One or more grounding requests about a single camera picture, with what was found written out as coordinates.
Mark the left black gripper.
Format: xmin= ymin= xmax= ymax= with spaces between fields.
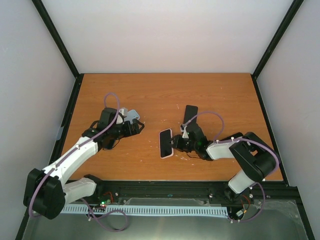
xmin=109 ymin=118 xmax=144 ymax=140

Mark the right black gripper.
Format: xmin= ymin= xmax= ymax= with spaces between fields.
xmin=166 ymin=134 xmax=198 ymax=153

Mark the black smartphone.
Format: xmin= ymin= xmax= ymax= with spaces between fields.
xmin=159 ymin=128 xmax=174 ymax=158

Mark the light blue phone case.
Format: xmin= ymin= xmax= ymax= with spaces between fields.
xmin=124 ymin=109 xmax=140 ymax=124

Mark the pink phone case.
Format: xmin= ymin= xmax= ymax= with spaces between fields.
xmin=158 ymin=128 xmax=175 ymax=159

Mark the blue smartphone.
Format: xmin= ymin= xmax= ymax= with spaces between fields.
xmin=102 ymin=138 xmax=120 ymax=150

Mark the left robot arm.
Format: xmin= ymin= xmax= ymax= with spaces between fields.
xmin=23 ymin=107 xmax=145 ymax=220

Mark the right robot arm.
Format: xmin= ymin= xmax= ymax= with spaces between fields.
xmin=168 ymin=123 xmax=280 ymax=203

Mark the maroon smartphone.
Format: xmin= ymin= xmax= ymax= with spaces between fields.
xmin=183 ymin=105 xmax=198 ymax=124

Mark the small electronics board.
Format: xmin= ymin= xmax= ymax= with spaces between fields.
xmin=99 ymin=194 xmax=114 ymax=208

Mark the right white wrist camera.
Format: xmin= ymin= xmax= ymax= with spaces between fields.
xmin=180 ymin=124 xmax=189 ymax=139

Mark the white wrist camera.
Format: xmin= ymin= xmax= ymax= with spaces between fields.
xmin=180 ymin=124 xmax=189 ymax=139
xmin=116 ymin=107 xmax=128 ymax=124

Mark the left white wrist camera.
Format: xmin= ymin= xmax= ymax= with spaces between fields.
xmin=116 ymin=107 xmax=128 ymax=124

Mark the black aluminium frame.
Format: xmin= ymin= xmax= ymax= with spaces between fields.
xmin=14 ymin=0 xmax=317 ymax=240

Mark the light blue cable duct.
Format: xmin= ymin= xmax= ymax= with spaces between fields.
xmin=60 ymin=204 xmax=229 ymax=218

